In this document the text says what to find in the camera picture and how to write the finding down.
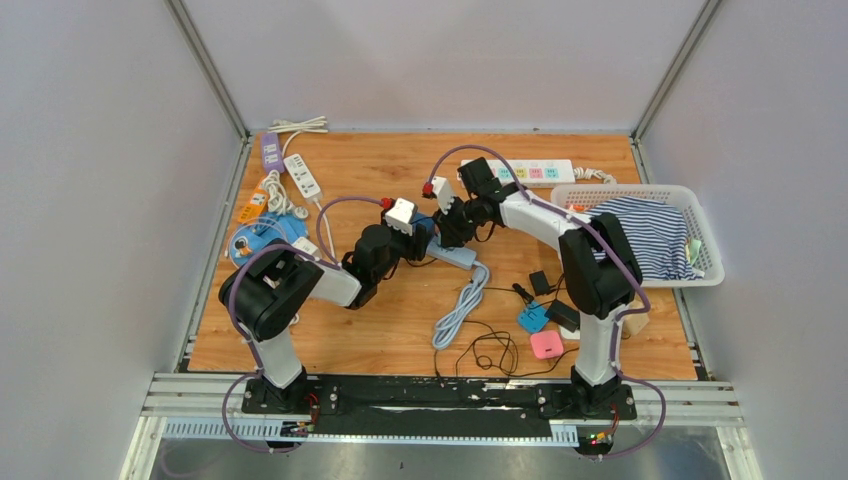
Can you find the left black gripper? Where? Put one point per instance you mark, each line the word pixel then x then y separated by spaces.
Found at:
pixel 417 249

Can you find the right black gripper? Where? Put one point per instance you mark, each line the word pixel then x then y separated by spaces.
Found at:
pixel 451 235

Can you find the dark blue cube adapter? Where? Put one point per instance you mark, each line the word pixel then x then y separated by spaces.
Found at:
pixel 424 227

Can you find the light blue power strip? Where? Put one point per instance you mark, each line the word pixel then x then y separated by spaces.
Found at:
pixel 460 257

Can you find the white power strip blue USB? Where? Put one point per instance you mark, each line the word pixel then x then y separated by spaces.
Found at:
pixel 546 173

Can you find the black TP-Link charger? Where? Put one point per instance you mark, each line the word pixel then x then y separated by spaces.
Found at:
pixel 540 287

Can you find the white cube adapter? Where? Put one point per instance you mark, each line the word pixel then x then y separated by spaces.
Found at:
pixel 307 246

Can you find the black charger with cable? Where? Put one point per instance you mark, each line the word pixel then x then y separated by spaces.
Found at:
pixel 468 346

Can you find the wooden cube adapter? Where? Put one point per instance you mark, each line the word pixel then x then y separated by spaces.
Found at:
pixel 634 323

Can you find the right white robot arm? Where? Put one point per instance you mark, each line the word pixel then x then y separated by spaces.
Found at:
pixel 601 273

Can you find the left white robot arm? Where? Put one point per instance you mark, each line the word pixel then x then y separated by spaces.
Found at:
pixel 264 294

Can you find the small blue charger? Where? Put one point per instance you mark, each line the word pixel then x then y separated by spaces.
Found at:
pixel 533 318

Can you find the pink square charger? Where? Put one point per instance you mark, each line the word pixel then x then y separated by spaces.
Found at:
pixel 547 344

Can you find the purple power strip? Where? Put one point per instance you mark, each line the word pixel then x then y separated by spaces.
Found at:
pixel 271 153

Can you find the orange power strip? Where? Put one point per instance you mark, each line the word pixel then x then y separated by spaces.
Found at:
pixel 254 207

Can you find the striped blue white cloth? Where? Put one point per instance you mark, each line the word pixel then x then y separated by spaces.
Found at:
pixel 658 236

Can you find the white plastic basket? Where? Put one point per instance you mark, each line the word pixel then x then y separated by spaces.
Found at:
pixel 707 263

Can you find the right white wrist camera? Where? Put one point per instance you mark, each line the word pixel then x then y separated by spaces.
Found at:
pixel 443 192

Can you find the white power strip with cord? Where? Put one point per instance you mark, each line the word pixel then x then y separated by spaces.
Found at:
pixel 303 178

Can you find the black mounting rail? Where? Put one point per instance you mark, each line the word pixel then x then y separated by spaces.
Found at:
pixel 421 406

